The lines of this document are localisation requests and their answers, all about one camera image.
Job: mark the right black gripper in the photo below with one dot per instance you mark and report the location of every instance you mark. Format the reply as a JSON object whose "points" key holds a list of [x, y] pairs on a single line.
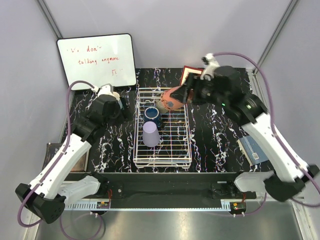
{"points": [[194, 82]]}

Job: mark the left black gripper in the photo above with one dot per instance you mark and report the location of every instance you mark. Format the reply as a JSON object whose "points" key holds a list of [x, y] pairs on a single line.
{"points": [[125, 114]]}

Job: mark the salmon pink floral mug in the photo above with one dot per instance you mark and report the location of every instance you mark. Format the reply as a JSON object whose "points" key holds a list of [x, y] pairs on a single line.
{"points": [[168, 104]]}

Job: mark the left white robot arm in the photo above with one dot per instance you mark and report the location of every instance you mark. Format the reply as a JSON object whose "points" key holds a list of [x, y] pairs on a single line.
{"points": [[45, 196]]}

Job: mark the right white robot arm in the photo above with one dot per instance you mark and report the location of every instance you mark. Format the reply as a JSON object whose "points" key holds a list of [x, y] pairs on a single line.
{"points": [[290, 173]]}

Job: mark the beige ceramic mug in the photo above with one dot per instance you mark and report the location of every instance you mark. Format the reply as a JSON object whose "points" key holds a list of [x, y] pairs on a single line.
{"points": [[161, 108]]}

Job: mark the red and cream book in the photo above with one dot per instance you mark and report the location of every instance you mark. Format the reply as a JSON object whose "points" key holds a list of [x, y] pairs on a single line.
{"points": [[187, 70]]}

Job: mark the dark blue ceramic mug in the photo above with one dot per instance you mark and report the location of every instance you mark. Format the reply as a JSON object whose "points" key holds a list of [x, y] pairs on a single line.
{"points": [[152, 114]]}

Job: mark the white dry-erase board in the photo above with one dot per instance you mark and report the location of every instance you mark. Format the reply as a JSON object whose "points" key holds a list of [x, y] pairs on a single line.
{"points": [[99, 60]]}

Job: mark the lavender plastic cup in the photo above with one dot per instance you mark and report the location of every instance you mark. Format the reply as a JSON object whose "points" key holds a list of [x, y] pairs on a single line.
{"points": [[150, 135]]}

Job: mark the dark Tale of Two Cities book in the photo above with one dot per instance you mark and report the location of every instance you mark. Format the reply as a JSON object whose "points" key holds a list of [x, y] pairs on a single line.
{"points": [[53, 148]]}

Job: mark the light blue paperback book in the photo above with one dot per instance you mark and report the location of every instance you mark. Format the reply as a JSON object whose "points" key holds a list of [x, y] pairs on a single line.
{"points": [[252, 151]]}

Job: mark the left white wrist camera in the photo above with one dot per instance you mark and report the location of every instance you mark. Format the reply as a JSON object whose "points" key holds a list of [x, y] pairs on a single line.
{"points": [[108, 89]]}

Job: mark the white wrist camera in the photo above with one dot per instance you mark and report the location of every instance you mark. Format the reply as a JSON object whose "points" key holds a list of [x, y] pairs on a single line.
{"points": [[108, 89], [210, 64]]}

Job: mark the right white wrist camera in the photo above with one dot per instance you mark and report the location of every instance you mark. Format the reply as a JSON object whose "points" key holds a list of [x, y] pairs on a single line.
{"points": [[210, 64]]}

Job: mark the white wire dish rack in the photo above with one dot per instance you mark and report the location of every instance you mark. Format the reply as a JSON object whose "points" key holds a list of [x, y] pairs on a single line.
{"points": [[174, 148]]}

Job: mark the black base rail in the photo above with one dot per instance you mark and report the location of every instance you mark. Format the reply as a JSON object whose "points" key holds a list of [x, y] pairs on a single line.
{"points": [[174, 185]]}

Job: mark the white slotted cable duct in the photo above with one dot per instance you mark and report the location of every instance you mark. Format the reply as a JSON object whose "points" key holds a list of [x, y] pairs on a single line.
{"points": [[154, 204]]}

